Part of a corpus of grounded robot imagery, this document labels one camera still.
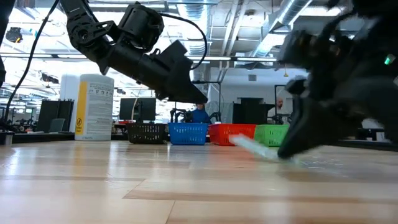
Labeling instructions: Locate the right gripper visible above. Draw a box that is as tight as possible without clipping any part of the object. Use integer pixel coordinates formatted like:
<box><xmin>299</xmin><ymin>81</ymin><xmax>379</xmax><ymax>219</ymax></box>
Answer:
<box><xmin>277</xmin><ymin>46</ymin><xmax>398</xmax><ymax>159</ymax></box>

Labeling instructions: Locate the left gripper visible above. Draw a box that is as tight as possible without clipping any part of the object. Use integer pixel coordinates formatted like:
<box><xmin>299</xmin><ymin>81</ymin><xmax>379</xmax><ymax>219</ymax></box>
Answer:
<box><xmin>105</xmin><ymin>43</ymin><xmax>208</xmax><ymax>105</ymax></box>

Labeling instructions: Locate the green-striped bandage strip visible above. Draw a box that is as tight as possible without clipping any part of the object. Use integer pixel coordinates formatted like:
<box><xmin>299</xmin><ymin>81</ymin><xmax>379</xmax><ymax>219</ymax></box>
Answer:
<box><xmin>229</xmin><ymin>134</ymin><xmax>299</xmax><ymax>165</ymax></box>

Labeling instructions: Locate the person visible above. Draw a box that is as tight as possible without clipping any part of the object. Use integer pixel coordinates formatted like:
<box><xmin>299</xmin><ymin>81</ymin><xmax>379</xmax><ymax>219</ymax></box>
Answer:
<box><xmin>267</xmin><ymin>98</ymin><xmax>292</xmax><ymax>124</ymax></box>
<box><xmin>189</xmin><ymin>103</ymin><xmax>212</xmax><ymax>124</ymax></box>

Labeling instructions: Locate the black computer monitor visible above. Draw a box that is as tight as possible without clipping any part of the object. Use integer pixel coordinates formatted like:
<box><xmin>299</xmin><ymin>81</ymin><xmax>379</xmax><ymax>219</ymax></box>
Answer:
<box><xmin>119</xmin><ymin>97</ymin><xmax>157</xmax><ymax>123</ymax></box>

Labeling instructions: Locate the blue plastic basket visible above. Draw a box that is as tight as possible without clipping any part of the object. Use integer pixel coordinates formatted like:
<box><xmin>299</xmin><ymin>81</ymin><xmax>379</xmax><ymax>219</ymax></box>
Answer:
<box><xmin>168</xmin><ymin>122</ymin><xmax>210</xmax><ymax>146</ymax></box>

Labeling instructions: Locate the green plastic basket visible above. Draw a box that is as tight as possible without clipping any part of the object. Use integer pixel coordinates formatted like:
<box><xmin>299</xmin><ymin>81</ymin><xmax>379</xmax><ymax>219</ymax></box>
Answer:
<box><xmin>254</xmin><ymin>124</ymin><xmax>290</xmax><ymax>147</ymax></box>

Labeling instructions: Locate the white LED light bar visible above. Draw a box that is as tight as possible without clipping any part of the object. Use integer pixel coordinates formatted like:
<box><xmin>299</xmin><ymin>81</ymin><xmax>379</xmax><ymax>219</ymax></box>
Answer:
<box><xmin>0</xmin><ymin>52</ymin><xmax>279</xmax><ymax>63</ymax></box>

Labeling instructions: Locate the black plastic basket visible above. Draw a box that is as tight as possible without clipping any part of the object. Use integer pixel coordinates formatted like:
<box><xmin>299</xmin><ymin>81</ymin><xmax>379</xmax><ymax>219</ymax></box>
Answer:
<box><xmin>126</xmin><ymin>123</ymin><xmax>167</xmax><ymax>145</ymax></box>

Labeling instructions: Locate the red plastic basket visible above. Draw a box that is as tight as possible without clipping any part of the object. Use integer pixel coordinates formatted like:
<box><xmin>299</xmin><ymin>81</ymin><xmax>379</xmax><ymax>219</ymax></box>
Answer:
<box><xmin>208</xmin><ymin>123</ymin><xmax>257</xmax><ymax>147</ymax></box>

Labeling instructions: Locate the white yellow wipes canister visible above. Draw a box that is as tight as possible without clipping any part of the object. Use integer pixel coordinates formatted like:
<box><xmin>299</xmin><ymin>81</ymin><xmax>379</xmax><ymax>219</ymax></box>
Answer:
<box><xmin>74</xmin><ymin>73</ymin><xmax>115</xmax><ymax>142</ymax></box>

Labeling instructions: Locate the black partition panel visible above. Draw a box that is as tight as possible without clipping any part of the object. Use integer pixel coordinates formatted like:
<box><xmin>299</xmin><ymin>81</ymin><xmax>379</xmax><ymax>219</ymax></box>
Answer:
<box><xmin>36</xmin><ymin>99</ymin><xmax>75</xmax><ymax>133</ymax></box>

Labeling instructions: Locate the black ceiling-hung device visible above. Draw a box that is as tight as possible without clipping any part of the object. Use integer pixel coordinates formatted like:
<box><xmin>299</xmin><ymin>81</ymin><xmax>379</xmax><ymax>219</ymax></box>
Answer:
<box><xmin>5</xmin><ymin>27</ymin><xmax>23</xmax><ymax>44</ymax></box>

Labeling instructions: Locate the small grey bin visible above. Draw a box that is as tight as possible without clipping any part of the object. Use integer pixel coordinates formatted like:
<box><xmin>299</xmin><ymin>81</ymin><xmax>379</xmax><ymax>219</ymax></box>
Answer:
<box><xmin>0</xmin><ymin>130</ymin><xmax>16</xmax><ymax>146</ymax></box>

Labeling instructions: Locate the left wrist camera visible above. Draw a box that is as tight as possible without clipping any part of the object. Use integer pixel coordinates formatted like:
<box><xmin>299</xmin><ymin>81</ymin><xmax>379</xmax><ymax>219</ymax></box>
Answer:
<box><xmin>152</xmin><ymin>39</ymin><xmax>193</xmax><ymax>74</ymax></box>

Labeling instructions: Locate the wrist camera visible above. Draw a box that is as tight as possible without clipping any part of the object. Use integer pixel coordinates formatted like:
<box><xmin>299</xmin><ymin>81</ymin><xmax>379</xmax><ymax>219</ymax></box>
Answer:
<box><xmin>277</xmin><ymin>29</ymin><xmax>341</xmax><ymax>72</ymax></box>
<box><xmin>152</xmin><ymin>39</ymin><xmax>193</xmax><ymax>74</ymax></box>

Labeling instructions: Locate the wide silver ceiling duct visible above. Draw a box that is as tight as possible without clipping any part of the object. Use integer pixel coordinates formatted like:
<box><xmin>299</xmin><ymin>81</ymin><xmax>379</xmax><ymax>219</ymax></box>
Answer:
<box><xmin>175</xmin><ymin>0</ymin><xmax>215</xmax><ymax>102</ymax></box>

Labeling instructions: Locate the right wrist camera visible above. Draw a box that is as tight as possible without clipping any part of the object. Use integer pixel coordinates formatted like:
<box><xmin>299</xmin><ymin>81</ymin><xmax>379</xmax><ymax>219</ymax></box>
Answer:
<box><xmin>277</xmin><ymin>29</ymin><xmax>341</xmax><ymax>72</ymax></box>

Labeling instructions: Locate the black left wrist camera cable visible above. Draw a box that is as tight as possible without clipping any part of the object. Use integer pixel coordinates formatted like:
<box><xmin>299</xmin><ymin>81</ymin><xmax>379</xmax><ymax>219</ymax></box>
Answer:
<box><xmin>160</xmin><ymin>12</ymin><xmax>208</xmax><ymax>72</ymax></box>

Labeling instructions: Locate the slanted silver ceiling duct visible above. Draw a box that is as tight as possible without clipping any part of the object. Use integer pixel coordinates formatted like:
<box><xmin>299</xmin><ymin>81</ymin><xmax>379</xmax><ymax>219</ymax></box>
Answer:
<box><xmin>250</xmin><ymin>0</ymin><xmax>313</xmax><ymax>60</ymax></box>

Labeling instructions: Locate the black aluminium rig frame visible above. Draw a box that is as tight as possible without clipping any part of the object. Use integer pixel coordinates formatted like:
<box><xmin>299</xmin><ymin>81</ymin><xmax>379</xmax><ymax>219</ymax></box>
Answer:
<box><xmin>12</xmin><ymin>132</ymin><xmax>398</xmax><ymax>152</ymax></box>

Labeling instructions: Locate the black hanging arm cable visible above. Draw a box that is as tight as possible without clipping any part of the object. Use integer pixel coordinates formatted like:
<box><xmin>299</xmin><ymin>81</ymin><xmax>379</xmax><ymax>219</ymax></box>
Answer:
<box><xmin>3</xmin><ymin>0</ymin><xmax>60</xmax><ymax>122</ymax></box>

